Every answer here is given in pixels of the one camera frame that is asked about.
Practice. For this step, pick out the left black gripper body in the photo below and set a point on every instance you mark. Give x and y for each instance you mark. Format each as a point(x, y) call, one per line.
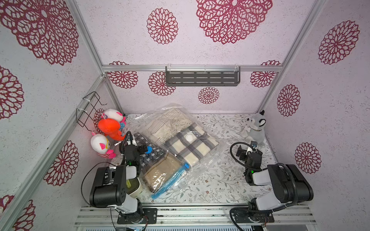
point(140, 150)

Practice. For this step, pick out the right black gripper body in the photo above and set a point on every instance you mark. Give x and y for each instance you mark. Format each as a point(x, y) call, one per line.
point(244, 154)

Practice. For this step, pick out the grey cream plaid scarf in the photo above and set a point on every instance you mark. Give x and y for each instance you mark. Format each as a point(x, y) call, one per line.
point(191, 153)

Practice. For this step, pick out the clear plastic vacuum bag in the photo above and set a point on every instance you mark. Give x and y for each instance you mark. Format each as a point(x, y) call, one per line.
point(203, 165)

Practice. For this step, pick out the cream fringed striped scarf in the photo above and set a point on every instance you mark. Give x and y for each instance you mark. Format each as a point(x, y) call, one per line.
point(166, 125)

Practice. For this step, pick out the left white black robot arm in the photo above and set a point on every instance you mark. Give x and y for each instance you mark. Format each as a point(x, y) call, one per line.
point(110, 190)

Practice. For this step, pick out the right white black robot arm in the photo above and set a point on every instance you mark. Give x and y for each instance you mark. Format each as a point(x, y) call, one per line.
point(289, 186)

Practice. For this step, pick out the white round bag valve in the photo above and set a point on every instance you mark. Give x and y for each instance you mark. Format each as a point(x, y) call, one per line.
point(190, 137)

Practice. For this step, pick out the grey plush husky toy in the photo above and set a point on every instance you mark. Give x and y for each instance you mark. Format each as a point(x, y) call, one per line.
point(255, 128)

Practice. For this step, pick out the red plush toy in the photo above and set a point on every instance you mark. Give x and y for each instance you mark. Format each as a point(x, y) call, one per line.
point(111, 128)

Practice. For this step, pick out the lower white pink plush toy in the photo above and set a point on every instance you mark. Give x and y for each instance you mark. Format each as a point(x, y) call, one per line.
point(101, 145)

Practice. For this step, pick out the white pink plush toy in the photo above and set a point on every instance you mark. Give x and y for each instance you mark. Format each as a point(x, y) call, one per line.
point(115, 115)
point(101, 145)

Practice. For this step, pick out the white green lidded container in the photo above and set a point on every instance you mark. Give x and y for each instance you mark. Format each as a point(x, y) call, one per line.
point(134, 187)

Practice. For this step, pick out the upper white pink plush toy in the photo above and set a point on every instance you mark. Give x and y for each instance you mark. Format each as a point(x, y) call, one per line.
point(115, 115)

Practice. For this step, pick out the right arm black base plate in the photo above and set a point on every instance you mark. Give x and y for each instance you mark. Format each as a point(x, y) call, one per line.
point(245, 215)

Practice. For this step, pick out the black wire wall rack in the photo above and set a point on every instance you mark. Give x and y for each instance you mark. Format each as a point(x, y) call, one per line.
point(84, 115)

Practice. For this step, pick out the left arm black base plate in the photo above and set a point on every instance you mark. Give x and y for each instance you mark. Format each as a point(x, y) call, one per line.
point(142, 216)

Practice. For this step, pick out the grey metal wall shelf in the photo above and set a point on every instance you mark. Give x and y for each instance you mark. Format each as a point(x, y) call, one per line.
point(205, 78)

